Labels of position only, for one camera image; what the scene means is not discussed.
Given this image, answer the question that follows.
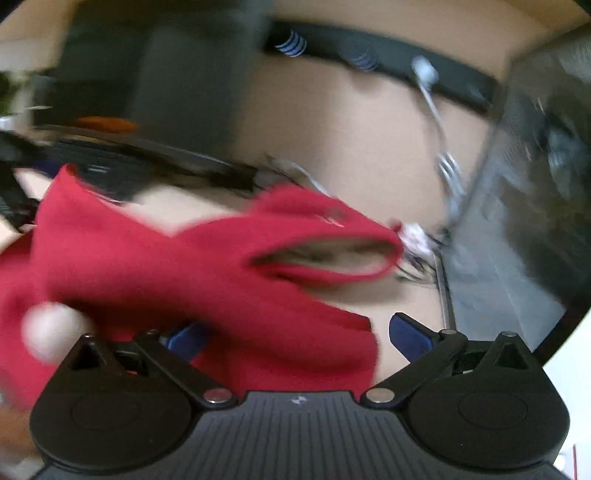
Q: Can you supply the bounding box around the white power cable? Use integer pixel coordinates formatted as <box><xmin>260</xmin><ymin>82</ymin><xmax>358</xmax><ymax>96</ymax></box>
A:
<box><xmin>410</xmin><ymin>55</ymin><xmax>465</xmax><ymax>236</ymax></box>

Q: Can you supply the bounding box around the red knit sweater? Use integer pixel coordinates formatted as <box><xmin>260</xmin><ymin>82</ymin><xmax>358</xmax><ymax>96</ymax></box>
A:
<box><xmin>0</xmin><ymin>164</ymin><xmax>406</xmax><ymax>411</ymax></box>

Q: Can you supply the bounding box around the black power strip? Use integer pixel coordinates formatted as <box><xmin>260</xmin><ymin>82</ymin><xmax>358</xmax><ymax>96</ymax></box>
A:
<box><xmin>265</xmin><ymin>19</ymin><xmax>499</xmax><ymax>114</ymax></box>

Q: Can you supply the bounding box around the black computer monitor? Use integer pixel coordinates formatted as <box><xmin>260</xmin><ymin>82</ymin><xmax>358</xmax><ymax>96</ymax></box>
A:
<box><xmin>34</xmin><ymin>0</ymin><xmax>271</xmax><ymax>191</ymax></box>

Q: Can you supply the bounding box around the black keyboard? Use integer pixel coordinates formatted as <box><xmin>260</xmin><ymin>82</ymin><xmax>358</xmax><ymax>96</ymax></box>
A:
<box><xmin>44</xmin><ymin>138</ymin><xmax>153</xmax><ymax>205</ymax></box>

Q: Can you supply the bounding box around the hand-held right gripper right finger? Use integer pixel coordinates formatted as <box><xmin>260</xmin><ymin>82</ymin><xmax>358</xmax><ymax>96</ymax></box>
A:
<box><xmin>360</xmin><ymin>312</ymin><xmax>536</xmax><ymax>409</ymax></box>

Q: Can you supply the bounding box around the white computer case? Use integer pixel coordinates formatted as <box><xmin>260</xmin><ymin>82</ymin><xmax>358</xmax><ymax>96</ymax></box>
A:
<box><xmin>441</xmin><ymin>25</ymin><xmax>591</xmax><ymax>367</ymax></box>

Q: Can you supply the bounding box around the white box with red stripe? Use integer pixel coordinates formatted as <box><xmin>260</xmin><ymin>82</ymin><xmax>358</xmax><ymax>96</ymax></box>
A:
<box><xmin>553</xmin><ymin>442</ymin><xmax>585</xmax><ymax>480</ymax></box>

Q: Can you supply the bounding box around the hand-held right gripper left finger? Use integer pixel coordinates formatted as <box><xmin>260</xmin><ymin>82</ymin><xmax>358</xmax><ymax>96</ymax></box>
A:
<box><xmin>58</xmin><ymin>322</ymin><xmax>237</xmax><ymax>407</ymax></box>

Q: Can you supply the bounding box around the orange object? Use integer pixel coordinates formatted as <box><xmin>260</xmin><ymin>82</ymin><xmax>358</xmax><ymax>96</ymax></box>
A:
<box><xmin>74</xmin><ymin>115</ymin><xmax>138</xmax><ymax>136</ymax></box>

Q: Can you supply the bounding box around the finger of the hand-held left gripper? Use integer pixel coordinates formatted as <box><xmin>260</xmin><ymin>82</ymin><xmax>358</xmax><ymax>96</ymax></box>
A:
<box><xmin>0</xmin><ymin>182</ymin><xmax>43</xmax><ymax>229</ymax></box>
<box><xmin>0</xmin><ymin>131</ymin><xmax>52</xmax><ymax>178</ymax></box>

